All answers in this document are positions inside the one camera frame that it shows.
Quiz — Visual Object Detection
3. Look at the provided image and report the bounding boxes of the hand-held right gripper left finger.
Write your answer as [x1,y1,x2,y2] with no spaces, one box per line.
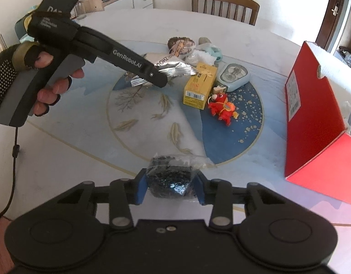
[54,168,149,230]

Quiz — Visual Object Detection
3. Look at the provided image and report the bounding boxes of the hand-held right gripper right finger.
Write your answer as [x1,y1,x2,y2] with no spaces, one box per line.
[192,173,291,230]

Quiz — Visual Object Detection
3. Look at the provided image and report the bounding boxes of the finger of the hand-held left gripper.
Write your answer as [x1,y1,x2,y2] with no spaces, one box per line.
[75,26,168,89]

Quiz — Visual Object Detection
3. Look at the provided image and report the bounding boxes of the black clear-wrapped packet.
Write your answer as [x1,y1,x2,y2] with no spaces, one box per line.
[145,153,217,201]

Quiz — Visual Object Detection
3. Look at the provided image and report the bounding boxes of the silver foil packet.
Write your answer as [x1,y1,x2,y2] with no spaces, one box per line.
[125,52,199,88]

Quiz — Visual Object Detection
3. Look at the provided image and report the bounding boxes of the white plastic packet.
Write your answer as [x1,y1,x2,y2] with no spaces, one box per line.
[190,43,217,65]

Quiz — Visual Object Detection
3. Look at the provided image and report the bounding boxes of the light blue correction tape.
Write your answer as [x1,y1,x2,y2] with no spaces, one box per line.
[215,63,251,92]

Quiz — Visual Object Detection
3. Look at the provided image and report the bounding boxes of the red cardboard box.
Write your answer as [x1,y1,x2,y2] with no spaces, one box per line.
[284,40,351,207]

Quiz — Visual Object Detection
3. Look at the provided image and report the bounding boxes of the person's left hand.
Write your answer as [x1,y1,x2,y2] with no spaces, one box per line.
[0,41,85,117]

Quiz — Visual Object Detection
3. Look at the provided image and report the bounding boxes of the light wooden chair back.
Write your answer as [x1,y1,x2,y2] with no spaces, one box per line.
[76,0,105,17]

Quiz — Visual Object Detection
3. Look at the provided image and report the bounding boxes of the teal container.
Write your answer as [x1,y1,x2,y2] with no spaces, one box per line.
[14,14,34,41]

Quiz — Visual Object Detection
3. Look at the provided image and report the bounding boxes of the yellow cardboard box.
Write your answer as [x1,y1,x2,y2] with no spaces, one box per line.
[183,62,218,111]

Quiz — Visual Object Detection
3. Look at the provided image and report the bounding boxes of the red plush toy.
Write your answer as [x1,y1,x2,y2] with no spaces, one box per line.
[207,91,239,126]

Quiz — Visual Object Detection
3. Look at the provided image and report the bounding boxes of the teal pencil sharpener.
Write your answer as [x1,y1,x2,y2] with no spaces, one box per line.
[205,46,223,63]

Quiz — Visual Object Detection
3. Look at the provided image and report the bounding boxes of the brown door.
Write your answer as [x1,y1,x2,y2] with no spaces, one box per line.
[315,0,349,53]

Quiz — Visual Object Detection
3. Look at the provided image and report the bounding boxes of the black cable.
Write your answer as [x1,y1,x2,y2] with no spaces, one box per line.
[0,126,20,220]

